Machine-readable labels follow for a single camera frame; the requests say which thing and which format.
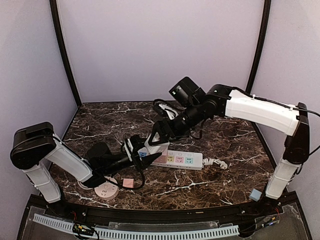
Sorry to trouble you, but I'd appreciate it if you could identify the small green circuit board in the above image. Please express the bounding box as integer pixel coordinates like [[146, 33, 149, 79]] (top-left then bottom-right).
[[72, 223, 95, 235]]

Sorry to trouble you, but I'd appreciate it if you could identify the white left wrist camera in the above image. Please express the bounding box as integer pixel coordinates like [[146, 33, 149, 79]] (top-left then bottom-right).
[[124, 138, 133, 162]]

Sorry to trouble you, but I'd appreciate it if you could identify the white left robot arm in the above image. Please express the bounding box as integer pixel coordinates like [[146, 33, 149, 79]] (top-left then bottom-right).
[[10, 121, 162, 204]]

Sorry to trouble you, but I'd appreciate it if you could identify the pink flat plug adapter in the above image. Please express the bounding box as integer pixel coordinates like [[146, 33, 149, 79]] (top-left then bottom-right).
[[122, 178, 134, 189]]

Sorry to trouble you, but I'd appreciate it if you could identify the pink round power socket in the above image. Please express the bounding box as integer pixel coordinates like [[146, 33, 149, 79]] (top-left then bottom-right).
[[77, 181, 119, 200]]

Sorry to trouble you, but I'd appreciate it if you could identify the light blue cube adapter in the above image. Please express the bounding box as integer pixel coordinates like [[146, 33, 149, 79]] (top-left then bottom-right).
[[249, 188, 262, 202]]

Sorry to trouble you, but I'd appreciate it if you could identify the black frame post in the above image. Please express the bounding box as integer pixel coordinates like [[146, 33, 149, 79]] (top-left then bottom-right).
[[49, 0, 82, 108], [245, 0, 272, 94]]

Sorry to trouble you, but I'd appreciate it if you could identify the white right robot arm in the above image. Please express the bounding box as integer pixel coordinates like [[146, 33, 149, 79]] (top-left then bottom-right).
[[144, 76, 310, 200]]

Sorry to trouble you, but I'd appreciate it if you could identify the white cube socket adapter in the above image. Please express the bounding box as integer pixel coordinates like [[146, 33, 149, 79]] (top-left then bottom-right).
[[144, 132, 170, 155]]

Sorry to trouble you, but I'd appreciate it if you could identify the pink cube socket adapter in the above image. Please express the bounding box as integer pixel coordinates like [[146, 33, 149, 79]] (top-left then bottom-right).
[[154, 148, 168, 164]]

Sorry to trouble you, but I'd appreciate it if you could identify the grey slotted cable duct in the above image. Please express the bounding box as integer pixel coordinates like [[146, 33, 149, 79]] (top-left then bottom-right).
[[32, 213, 240, 240]]

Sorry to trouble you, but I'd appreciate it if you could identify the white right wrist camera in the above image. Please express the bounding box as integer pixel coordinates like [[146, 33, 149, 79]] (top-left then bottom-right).
[[158, 103, 179, 120]]

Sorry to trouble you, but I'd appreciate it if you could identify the black right frame post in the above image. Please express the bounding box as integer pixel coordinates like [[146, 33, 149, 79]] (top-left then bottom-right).
[[245, 0, 272, 94]]

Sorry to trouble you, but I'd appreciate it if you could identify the black left frame post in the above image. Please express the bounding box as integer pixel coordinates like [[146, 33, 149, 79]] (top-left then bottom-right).
[[49, 0, 82, 108]]

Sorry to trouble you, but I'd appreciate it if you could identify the white multicolour power strip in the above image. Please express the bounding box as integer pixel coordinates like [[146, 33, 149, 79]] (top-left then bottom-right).
[[138, 147, 229, 171]]

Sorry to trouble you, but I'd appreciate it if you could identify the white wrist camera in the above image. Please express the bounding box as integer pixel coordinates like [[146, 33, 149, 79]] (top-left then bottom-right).
[[124, 138, 133, 162], [158, 103, 179, 120]]

